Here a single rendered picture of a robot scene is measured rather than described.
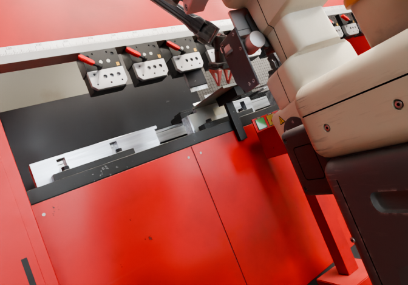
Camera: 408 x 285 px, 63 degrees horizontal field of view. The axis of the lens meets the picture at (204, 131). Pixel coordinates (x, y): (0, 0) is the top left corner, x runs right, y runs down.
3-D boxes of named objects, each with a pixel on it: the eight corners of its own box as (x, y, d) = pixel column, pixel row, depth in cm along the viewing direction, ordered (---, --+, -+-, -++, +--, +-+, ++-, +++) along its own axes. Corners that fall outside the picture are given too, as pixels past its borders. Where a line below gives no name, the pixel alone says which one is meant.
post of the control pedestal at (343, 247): (349, 275, 132) (295, 148, 136) (338, 273, 137) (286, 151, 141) (359, 268, 135) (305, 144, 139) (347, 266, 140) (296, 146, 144)
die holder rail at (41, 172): (38, 190, 113) (28, 164, 114) (37, 192, 118) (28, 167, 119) (164, 146, 141) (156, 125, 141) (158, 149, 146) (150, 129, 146)
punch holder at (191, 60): (179, 72, 153) (166, 39, 154) (171, 79, 160) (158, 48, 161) (204, 66, 161) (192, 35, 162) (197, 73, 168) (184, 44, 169)
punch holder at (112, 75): (94, 90, 131) (79, 51, 132) (90, 98, 138) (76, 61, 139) (129, 82, 139) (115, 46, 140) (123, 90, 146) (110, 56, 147)
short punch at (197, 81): (192, 91, 158) (184, 73, 158) (190, 93, 159) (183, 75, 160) (209, 87, 163) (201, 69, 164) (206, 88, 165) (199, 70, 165)
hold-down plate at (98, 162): (55, 183, 111) (52, 174, 112) (53, 185, 116) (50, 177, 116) (136, 154, 128) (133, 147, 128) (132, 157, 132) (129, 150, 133)
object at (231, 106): (254, 135, 136) (234, 86, 138) (234, 143, 148) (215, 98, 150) (260, 132, 138) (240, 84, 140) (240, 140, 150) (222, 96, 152)
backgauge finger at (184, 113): (195, 111, 160) (192, 101, 160) (173, 126, 181) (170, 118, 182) (215, 105, 166) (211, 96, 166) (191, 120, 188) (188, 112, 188)
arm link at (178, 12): (108, -20, 116) (124, -48, 115) (108, -18, 121) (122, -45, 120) (207, 47, 134) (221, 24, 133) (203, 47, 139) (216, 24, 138)
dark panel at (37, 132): (28, 199, 158) (-3, 112, 161) (28, 199, 159) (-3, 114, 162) (213, 132, 220) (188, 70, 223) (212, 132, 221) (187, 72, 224)
